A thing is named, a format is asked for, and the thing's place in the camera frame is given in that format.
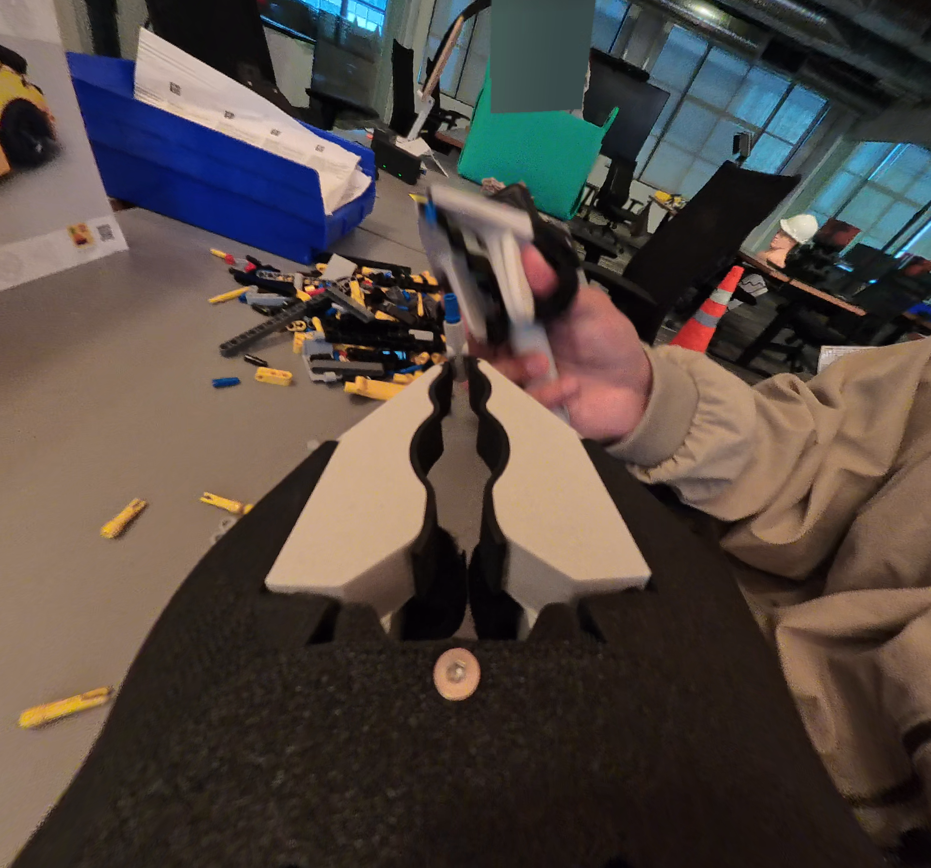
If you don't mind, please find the black monitor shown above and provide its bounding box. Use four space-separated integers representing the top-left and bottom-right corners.
582 49 671 160

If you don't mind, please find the person's beige jacket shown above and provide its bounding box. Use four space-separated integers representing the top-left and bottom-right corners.
728 519 931 847

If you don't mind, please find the person's right forearm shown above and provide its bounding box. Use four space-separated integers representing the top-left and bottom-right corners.
607 337 931 592

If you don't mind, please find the grey toy angle connector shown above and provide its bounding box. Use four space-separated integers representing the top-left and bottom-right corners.
442 292 468 382

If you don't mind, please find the orange traffic cone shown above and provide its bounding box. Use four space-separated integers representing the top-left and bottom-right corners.
670 266 745 354

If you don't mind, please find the black tilted board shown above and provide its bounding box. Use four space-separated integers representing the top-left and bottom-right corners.
626 161 801 342

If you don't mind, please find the white instruction booklet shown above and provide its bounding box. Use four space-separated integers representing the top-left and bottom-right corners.
0 0 130 292

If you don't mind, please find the blue storage bin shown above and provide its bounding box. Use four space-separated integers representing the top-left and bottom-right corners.
67 53 377 266

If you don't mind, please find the pile of toy bricks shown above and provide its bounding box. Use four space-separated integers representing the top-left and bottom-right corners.
209 248 449 401

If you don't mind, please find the black office chair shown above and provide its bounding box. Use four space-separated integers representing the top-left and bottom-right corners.
389 40 470 136

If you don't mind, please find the blue bin with papers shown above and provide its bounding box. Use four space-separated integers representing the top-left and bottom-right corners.
133 29 372 214

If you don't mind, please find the person's right hand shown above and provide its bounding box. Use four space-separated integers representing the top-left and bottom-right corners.
465 248 653 444

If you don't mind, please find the small black box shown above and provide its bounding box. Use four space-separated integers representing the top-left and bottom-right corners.
371 130 424 186

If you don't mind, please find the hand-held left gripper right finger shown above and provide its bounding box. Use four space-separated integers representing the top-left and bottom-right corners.
470 359 652 639

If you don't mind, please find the teal folding bin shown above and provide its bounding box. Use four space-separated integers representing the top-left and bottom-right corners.
457 79 619 222

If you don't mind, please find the black upright panel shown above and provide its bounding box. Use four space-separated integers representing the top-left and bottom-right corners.
128 0 277 83

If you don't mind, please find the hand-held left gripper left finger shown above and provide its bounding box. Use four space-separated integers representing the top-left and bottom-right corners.
265 365 466 639

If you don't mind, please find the long dark grey beam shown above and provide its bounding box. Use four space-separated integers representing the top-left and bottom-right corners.
220 297 329 358

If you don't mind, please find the grey desk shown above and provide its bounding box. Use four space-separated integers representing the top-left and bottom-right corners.
0 170 510 847

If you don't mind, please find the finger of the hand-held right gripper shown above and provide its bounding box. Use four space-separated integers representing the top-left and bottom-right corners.
417 187 505 347
435 183 537 336

